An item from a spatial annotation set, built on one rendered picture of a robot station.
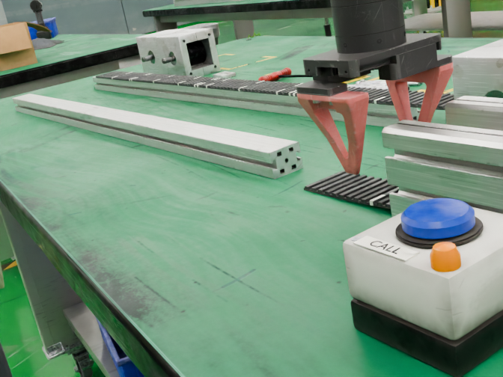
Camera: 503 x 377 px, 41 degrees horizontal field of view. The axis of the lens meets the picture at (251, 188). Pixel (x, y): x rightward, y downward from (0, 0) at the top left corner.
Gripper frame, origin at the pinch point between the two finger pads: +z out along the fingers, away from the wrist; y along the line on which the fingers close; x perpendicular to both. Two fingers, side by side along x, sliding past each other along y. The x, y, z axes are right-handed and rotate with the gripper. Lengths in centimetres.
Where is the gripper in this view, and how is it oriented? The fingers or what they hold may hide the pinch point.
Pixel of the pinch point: (384, 150)
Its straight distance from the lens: 60.1
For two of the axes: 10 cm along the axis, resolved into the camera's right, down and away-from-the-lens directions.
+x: -5.6, -1.7, 8.1
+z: 1.8, 9.3, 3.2
